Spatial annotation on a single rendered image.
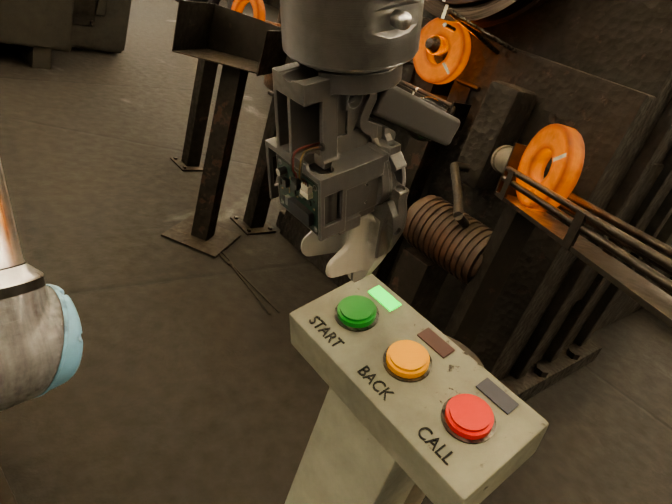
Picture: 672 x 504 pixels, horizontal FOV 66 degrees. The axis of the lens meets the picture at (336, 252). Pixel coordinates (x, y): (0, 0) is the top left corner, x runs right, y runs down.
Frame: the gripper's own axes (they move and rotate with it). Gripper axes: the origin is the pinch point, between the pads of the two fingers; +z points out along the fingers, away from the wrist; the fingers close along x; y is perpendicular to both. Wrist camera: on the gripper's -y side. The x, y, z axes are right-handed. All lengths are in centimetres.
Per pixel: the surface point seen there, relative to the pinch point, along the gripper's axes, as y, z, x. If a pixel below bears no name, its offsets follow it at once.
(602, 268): -36.4, 13.9, 8.2
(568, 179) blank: -52, 14, -8
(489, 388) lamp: -3.8, 6.6, 14.0
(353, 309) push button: 0.5, 5.7, -0.1
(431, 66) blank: -74, 15, -61
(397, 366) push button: 1.7, 5.8, 7.7
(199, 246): -21, 77, -104
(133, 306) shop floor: 8, 67, -80
